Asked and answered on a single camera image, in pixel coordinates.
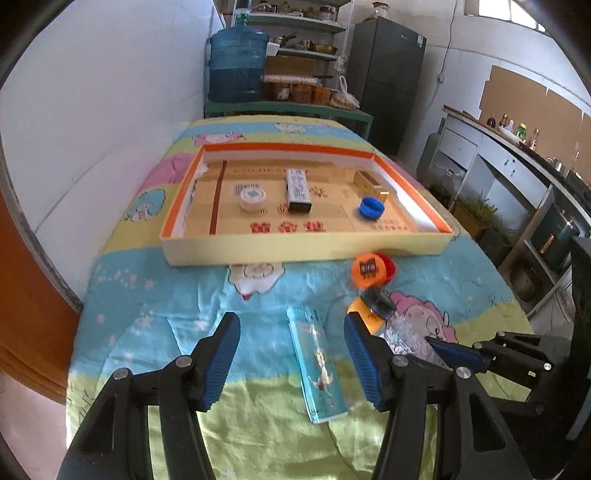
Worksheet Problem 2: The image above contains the potted green plant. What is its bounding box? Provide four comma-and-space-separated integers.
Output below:
453, 196, 499, 241

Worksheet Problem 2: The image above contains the blue bottle cap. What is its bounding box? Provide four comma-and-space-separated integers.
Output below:
359, 196, 385, 221

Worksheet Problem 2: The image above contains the orange bottle cap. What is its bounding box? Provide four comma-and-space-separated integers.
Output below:
351, 253, 387, 290

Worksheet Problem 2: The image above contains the blue water jug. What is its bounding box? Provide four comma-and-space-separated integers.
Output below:
207, 9, 270, 103

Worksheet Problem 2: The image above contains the light blue lighter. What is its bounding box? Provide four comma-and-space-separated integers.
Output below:
287, 306, 348, 424

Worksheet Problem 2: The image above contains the white kitchen counter cabinet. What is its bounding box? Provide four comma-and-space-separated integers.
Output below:
417, 107, 590, 317

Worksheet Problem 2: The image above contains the red bottle cap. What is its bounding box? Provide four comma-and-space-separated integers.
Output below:
376, 252, 397, 284

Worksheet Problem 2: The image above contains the white plastic bag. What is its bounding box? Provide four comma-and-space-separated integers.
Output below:
329, 76, 360, 110

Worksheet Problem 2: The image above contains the metal storage shelf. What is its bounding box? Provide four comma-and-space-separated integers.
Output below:
231, 1, 349, 106

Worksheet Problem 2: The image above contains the shallow orange-rimmed cardboard tray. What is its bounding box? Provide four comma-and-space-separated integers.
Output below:
160, 143, 453, 266

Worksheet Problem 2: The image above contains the white printed small box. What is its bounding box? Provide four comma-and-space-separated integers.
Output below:
286, 168, 311, 214

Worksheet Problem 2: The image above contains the orange wooden door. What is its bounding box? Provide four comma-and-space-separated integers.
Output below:
0, 204, 79, 404

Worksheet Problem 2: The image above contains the gold cigarette box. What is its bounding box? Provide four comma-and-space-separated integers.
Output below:
353, 170, 389, 203

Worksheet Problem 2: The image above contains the black bottle cap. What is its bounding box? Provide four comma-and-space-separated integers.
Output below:
361, 286, 397, 320

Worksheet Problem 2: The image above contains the yellow bottle cap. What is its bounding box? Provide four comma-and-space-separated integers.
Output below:
346, 297, 386, 335

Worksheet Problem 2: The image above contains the black refrigerator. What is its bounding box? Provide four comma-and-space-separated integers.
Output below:
346, 18, 427, 156

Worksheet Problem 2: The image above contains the white QR bottle cap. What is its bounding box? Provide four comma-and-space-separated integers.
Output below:
238, 186, 267, 212

